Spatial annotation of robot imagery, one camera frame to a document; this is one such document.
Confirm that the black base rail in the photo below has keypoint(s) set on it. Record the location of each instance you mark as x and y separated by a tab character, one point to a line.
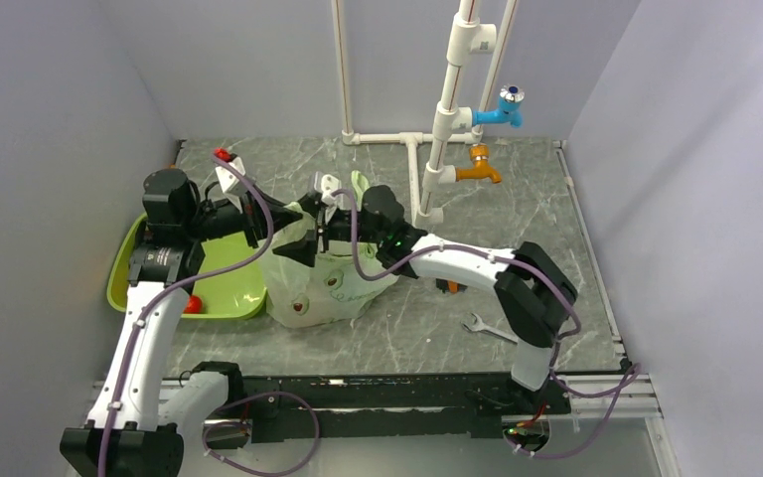
476	404

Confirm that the blue plastic faucet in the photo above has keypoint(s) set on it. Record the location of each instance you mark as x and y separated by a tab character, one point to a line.
507	111

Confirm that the light green plastic bag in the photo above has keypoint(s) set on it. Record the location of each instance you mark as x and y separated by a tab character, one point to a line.
332	290

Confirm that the silver metal wrench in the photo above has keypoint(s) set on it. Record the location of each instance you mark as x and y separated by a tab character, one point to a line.
476	324

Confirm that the black orange small tool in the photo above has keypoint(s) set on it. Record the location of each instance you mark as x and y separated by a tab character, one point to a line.
447	286

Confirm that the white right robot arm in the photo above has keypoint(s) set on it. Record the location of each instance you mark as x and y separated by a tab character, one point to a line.
534	294

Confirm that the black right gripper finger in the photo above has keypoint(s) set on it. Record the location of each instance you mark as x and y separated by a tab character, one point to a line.
302	251
310	205

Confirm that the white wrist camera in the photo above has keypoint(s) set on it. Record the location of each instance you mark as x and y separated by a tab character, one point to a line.
228	170
326	185

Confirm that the red fake tomato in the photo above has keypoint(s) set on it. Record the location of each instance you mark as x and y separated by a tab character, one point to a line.
194	305

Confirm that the orange plastic faucet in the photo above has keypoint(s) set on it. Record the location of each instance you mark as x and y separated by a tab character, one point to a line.
480	169

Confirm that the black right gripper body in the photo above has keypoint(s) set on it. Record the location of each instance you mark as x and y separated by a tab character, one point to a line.
339	226

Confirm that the green plastic basin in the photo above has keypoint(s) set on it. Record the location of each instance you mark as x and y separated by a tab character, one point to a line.
234	295

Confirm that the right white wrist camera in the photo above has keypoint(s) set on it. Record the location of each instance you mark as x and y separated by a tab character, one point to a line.
326	185

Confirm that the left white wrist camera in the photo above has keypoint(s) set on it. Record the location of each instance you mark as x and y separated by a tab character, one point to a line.
228	170

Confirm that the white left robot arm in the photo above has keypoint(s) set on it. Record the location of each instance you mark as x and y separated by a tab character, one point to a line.
130	431

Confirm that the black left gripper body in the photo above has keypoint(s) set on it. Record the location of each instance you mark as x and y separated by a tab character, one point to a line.
219	219

